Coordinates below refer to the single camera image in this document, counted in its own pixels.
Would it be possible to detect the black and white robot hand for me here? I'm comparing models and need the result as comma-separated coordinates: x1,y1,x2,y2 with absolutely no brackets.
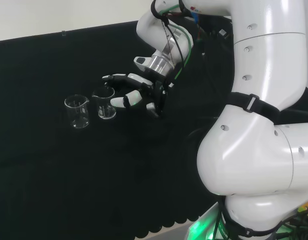
101,71,175,119

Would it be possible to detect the green cable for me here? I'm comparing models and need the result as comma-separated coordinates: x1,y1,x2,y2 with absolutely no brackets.
166,6,193,81

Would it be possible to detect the black bench cloth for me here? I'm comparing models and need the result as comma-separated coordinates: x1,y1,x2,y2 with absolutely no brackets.
0,14,308,240

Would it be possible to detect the clear glass beaker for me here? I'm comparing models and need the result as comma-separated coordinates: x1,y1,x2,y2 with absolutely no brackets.
91,85,117,121
64,94,90,129

